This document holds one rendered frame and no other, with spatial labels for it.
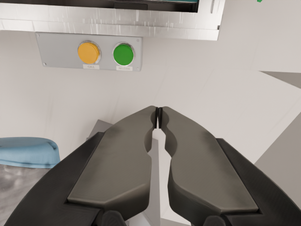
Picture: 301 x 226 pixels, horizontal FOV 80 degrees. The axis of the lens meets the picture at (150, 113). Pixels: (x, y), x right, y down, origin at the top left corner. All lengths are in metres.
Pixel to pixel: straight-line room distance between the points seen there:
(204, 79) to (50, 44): 0.37
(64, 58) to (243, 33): 0.41
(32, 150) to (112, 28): 0.25
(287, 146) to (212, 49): 1.70
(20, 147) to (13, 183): 0.05
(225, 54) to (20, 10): 0.45
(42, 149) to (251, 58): 0.50
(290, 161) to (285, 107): 1.62
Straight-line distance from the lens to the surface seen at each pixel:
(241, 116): 0.61
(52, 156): 0.34
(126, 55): 0.38
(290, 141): 2.09
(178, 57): 0.49
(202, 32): 0.39
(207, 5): 0.39
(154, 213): 0.42
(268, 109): 0.64
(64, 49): 0.43
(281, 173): 2.34
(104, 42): 0.40
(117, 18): 0.39
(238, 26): 0.52
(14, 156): 0.31
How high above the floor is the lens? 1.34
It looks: 61 degrees down
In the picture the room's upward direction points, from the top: 177 degrees counter-clockwise
